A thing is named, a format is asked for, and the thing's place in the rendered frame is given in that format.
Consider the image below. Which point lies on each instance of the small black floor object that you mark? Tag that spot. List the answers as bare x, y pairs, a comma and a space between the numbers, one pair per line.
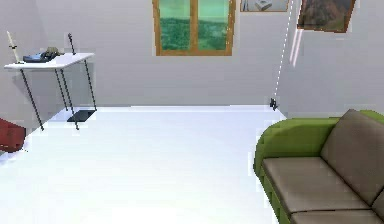
273, 103

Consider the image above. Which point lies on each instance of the wooden framed window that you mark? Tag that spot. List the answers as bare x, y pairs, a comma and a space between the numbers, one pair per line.
194, 26

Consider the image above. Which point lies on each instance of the black flat floor mat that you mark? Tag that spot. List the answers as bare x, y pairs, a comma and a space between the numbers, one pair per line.
81, 115

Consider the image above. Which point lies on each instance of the green sofa with brown cushions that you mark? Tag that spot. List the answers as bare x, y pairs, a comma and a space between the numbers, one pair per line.
310, 180

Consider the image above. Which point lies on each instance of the white table with black legs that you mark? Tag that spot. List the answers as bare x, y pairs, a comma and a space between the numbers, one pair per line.
63, 60

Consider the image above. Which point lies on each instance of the black thin stick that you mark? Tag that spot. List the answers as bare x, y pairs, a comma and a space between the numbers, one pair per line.
71, 43

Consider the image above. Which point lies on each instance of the grey green lump object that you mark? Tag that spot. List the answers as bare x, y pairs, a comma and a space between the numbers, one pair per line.
52, 52

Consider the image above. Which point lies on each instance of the framed mountain picture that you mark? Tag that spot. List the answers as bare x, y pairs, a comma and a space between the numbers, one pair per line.
325, 15

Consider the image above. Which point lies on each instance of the dark blue flat dish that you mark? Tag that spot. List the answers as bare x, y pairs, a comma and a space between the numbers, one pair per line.
35, 58

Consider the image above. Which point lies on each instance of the red armchair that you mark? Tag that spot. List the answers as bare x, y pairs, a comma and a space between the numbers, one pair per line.
10, 135

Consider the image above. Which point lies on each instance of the white candle stick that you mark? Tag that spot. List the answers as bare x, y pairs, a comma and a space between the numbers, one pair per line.
13, 46

